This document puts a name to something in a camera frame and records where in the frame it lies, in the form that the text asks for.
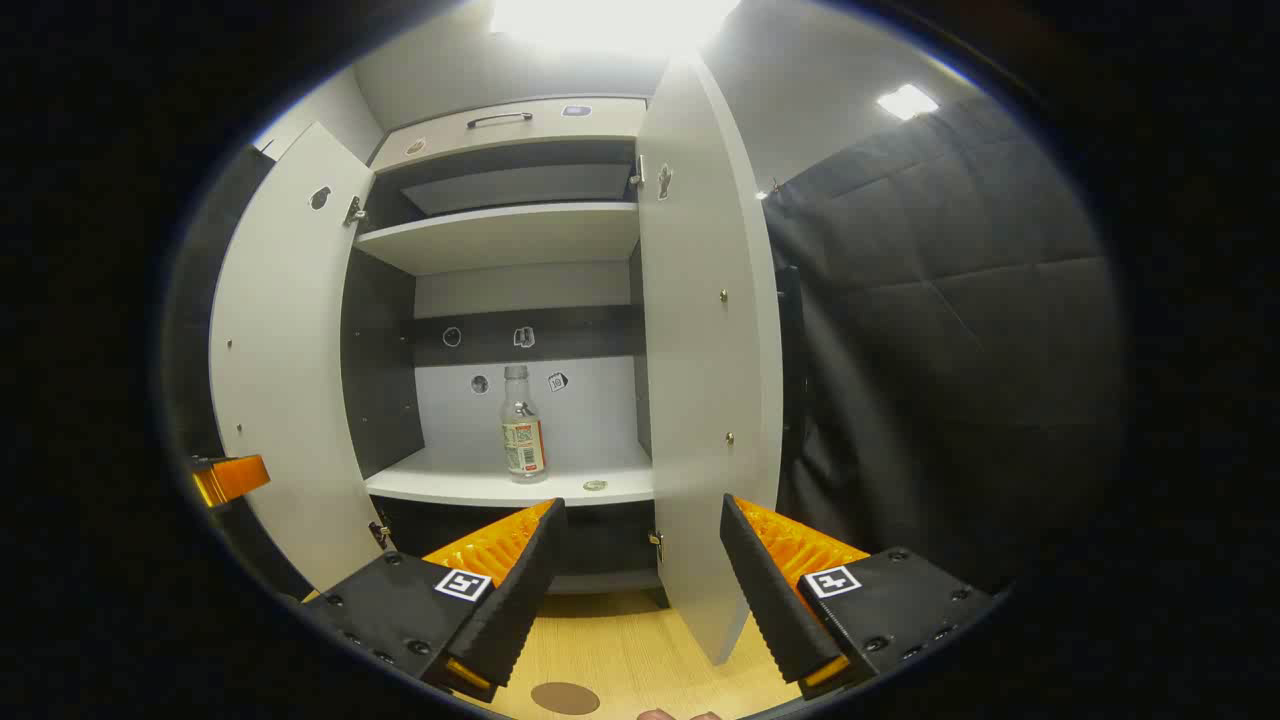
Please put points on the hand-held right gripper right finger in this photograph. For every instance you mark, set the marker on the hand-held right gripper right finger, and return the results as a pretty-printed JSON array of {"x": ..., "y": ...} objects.
[{"x": 775, "y": 600}]

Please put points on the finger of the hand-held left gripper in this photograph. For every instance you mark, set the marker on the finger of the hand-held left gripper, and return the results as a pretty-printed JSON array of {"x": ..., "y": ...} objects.
[{"x": 235, "y": 478}]

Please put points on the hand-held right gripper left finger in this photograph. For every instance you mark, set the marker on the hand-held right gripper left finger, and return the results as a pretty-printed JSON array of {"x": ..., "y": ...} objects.
[{"x": 500, "y": 610}]

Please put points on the round brown coaster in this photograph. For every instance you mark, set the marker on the round brown coaster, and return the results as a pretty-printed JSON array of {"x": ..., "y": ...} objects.
[{"x": 565, "y": 698}]

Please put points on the grey cabinet door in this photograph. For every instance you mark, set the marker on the grey cabinet door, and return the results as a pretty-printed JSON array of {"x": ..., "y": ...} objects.
[
  {"x": 285, "y": 350},
  {"x": 700, "y": 350}
]

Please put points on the grey cabinet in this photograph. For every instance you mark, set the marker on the grey cabinet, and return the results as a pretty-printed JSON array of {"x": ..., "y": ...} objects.
[{"x": 385, "y": 370}]

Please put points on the grey cabinet shelf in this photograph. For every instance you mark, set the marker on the grey cabinet shelf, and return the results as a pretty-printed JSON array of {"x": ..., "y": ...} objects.
[
  {"x": 500, "y": 235},
  {"x": 470, "y": 480}
]

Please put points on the black backdrop cloth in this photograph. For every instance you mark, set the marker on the black backdrop cloth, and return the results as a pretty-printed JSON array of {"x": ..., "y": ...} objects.
[{"x": 950, "y": 350}]

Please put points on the ceiling light panel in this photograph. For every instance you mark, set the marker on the ceiling light panel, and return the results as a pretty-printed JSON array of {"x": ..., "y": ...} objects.
[
  {"x": 610, "y": 20},
  {"x": 907, "y": 101}
]

